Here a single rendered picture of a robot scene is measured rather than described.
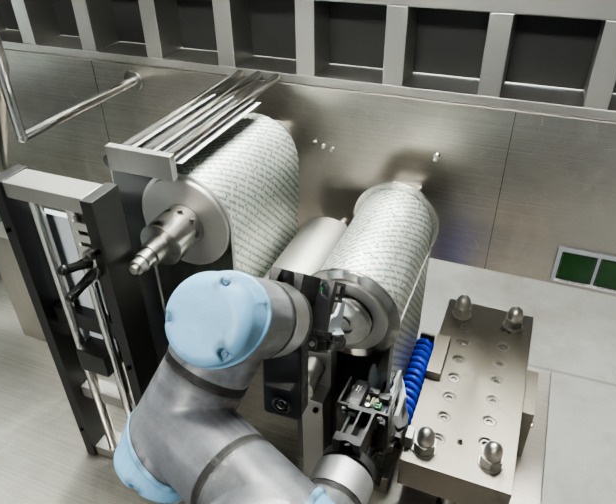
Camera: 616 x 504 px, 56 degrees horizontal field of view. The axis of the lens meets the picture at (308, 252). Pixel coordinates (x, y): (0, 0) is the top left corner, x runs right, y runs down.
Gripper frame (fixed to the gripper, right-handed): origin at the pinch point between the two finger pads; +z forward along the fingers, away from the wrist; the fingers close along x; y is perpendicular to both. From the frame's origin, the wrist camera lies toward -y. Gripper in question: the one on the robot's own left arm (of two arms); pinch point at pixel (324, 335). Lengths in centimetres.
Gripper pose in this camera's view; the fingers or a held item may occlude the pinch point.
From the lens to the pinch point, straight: 77.3
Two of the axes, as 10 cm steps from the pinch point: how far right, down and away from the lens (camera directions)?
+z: 3.0, 1.2, 9.5
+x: -9.3, -2.0, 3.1
